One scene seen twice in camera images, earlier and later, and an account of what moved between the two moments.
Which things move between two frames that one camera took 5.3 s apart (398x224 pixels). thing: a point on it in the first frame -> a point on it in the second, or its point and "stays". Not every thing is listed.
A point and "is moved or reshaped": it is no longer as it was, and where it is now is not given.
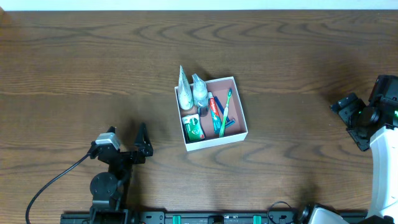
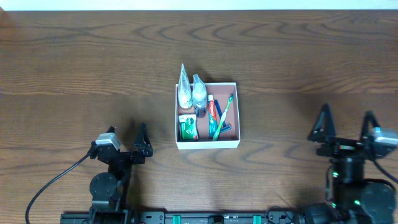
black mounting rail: [184, 217] stays
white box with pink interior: [212, 113] is moved or reshaped
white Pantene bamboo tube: [185, 94] stays
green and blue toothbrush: [224, 115] is moved or reshaped
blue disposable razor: [228, 122] is moved or reshaped
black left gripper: [125, 156] stays
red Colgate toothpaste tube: [216, 117] is moved or reshaped
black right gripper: [352, 119] -> [347, 148]
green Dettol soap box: [193, 127] is moved or reshaped
